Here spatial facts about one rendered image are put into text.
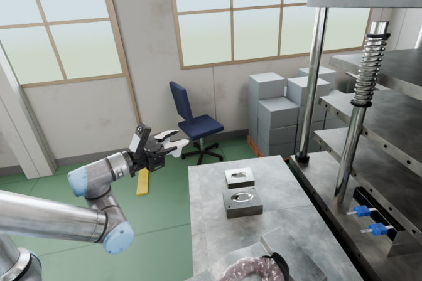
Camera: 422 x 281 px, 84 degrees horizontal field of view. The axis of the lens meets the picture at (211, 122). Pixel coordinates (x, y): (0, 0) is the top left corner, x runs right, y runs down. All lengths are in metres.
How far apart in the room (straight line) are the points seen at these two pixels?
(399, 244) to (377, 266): 0.13
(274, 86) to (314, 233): 1.89
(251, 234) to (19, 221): 1.01
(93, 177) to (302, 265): 0.85
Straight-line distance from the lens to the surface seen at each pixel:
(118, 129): 3.41
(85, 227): 0.66
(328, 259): 1.33
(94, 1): 3.05
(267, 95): 2.91
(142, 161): 0.79
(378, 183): 1.41
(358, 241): 1.46
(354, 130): 1.33
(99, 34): 3.06
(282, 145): 2.88
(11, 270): 0.86
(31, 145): 3.59
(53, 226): 0.63
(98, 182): 0.75
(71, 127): 3.53
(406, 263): 1.48
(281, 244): 1.18
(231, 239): 1.31
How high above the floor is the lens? 1.86
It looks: 27 degrees down
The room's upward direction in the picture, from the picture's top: 4 degrees counter-clockwise
